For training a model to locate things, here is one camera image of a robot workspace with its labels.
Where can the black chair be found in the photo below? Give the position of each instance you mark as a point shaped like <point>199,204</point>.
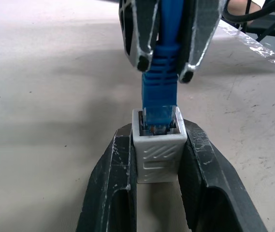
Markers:
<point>272,27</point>

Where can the clear tape strip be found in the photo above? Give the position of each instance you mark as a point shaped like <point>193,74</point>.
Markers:
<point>260,47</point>

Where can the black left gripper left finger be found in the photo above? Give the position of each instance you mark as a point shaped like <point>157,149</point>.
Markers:
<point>103,188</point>

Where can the white network coupler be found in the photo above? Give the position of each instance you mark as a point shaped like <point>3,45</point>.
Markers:
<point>157,160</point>

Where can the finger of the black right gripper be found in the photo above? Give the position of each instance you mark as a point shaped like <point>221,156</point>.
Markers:
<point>203,26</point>
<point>139,29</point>

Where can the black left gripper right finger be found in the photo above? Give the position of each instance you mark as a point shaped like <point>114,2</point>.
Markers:
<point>214,193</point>

